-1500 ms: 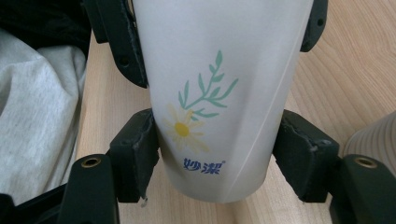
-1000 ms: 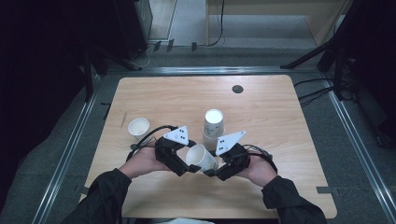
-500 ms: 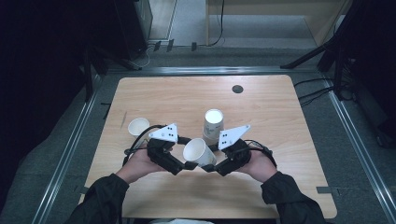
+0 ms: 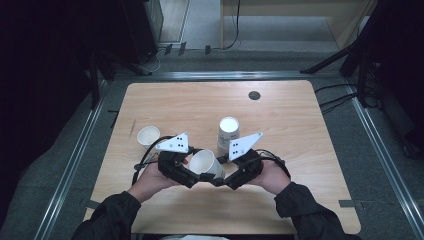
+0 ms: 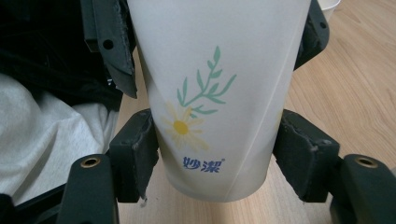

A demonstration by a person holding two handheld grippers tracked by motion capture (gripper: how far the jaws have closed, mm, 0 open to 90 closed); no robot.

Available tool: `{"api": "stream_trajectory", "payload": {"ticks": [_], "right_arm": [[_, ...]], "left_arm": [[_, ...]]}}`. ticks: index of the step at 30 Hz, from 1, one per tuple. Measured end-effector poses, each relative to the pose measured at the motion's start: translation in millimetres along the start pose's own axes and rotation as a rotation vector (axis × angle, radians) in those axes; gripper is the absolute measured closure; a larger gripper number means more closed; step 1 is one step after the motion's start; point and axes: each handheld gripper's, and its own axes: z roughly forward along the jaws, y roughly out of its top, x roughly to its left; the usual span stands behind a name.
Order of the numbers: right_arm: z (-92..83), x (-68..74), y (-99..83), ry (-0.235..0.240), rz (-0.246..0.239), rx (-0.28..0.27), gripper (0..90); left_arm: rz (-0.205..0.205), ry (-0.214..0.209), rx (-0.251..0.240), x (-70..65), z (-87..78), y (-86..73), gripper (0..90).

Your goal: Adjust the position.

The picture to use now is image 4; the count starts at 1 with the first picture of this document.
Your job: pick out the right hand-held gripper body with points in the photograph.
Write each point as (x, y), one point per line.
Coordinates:
(248, 166)

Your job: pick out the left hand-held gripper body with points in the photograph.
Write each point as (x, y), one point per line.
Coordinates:
(173, 166)

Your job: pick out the white paper cup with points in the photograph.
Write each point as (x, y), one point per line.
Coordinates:
(148, 135)
(206, 163)

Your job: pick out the stack of floral paper cups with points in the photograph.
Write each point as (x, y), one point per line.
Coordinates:
(228, 131)

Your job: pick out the person's left hand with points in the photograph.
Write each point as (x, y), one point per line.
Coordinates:
(150, 181)

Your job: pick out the person's right hand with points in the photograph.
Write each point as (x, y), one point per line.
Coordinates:
(275, 178)

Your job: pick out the round black table grommet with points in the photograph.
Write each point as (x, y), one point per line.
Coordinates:
(254, 95)

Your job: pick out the person's right black sleeve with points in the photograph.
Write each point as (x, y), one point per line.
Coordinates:
(310, 216)

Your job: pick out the person's black sleeve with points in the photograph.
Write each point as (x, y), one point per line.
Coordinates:
(310, 216)
(110, 216)

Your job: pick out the person's left black sleeve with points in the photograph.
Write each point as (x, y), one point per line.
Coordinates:
(110, 216)

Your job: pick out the grey tape strip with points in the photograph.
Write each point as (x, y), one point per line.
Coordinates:
(346, 203)
(90, 204)

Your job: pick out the black metal stand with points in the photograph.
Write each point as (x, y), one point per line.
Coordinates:
(96, 76)

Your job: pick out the dark cabinet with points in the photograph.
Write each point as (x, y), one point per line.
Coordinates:
(140, 30)

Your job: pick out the black tripod stand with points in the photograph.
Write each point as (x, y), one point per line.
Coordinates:
(360, 50)

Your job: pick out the light wooden furniture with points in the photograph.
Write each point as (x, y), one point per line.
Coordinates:
(346, 23)

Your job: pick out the metal floor rail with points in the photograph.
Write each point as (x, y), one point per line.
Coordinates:
(71, 166)
(383, 150)
(226, 75)

